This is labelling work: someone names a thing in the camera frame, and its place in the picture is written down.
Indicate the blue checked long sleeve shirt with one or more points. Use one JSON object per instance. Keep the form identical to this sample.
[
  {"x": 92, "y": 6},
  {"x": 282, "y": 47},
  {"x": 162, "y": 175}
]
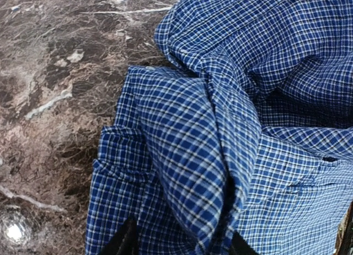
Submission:
[{"x": 250, "y": 130}]

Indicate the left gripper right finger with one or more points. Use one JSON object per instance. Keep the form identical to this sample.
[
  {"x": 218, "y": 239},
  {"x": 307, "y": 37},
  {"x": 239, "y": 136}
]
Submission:
[{"x": 240, "y": 247}]

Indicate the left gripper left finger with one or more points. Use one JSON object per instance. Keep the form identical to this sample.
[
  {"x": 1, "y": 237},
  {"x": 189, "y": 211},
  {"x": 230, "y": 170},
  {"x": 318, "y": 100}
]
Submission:
[{"x": 124, "y": 241}]

